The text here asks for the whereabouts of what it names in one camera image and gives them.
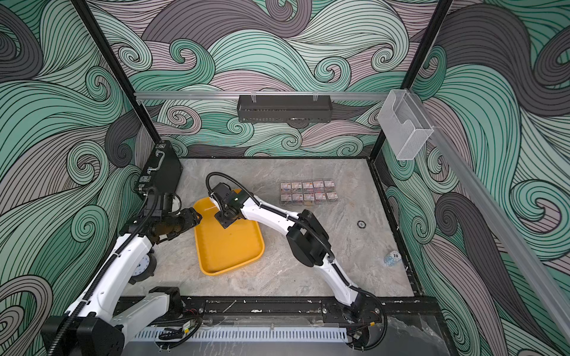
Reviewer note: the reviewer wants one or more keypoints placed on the black corner frame post left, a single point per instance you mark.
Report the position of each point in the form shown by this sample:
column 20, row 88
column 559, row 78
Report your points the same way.
column 105, row 49

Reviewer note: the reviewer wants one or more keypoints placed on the paper clip box three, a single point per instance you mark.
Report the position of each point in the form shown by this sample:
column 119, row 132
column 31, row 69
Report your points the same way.
column 297, row 187

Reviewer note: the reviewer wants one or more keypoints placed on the white slotted cable duct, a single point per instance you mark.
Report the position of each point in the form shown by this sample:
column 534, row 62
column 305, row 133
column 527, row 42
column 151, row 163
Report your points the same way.
column 271, row 334

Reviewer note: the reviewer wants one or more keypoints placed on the black corner frame post right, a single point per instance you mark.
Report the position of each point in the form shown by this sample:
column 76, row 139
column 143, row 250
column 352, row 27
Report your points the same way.
column 427, row 40

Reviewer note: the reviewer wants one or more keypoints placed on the black briefcase with metal handle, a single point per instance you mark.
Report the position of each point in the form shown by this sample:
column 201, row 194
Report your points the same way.
column 163, row 170

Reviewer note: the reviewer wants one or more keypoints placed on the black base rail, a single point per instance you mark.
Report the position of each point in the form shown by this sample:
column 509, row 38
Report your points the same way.
column 319, row 309

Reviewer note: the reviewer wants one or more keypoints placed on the aluminium wall rail right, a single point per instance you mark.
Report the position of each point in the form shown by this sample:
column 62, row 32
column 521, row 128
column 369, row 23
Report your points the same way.
column 530, row 214

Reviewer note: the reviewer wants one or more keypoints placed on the paper clip box eight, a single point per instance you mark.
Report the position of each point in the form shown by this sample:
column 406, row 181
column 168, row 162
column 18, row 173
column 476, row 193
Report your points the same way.
column 309, row 199

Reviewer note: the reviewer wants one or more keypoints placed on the clear acrylic wall holder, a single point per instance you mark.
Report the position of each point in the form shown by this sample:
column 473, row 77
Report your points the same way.
column 403, row 119

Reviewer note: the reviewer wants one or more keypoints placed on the paper clip box eleven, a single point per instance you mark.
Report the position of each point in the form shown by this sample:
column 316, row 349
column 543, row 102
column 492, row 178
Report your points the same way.
column 286, row 187

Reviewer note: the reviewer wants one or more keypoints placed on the black corner frame post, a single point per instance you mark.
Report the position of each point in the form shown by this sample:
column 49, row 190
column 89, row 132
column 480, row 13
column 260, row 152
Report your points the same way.
column 427, row 40
column 105, row 49

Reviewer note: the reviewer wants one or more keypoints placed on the white round gauge dial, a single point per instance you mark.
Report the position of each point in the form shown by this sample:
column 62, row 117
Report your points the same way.
column 145, row 269

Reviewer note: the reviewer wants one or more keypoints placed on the paper clip box five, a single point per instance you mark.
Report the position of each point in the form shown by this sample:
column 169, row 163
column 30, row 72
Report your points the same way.
column 286, row 199

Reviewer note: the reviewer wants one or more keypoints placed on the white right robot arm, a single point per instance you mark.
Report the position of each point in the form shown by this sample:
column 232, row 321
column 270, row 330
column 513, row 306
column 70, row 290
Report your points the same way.
column 307, row 239

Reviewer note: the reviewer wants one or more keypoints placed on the paper clip box four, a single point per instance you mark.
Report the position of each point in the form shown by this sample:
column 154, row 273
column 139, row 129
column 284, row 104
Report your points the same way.
column 298, row 199

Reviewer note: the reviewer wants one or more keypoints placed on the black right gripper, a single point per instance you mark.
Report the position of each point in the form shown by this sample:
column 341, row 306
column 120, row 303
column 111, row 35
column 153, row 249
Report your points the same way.
column 221, row 219

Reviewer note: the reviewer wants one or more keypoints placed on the black wall-mounted shelf tray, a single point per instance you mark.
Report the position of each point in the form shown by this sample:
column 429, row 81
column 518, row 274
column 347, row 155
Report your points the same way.
column 284, row 109

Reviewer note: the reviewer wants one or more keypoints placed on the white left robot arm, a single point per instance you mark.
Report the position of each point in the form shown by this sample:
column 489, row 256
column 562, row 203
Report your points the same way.
column 89, row 325

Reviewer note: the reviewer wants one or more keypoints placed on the yellow plastic tray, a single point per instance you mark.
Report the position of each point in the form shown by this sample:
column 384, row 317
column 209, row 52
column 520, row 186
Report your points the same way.
column 220, row 250

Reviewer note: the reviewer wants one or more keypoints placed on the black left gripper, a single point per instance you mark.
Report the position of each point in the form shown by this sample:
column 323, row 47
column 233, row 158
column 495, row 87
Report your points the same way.
column 190, row 219

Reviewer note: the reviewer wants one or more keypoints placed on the paper clip box seven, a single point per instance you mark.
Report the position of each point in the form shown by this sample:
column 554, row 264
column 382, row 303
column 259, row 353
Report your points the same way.
column 332, row 197

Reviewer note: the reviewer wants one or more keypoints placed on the small clear dice cup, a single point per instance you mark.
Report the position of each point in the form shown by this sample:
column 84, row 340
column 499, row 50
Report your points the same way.
column 392, row 258

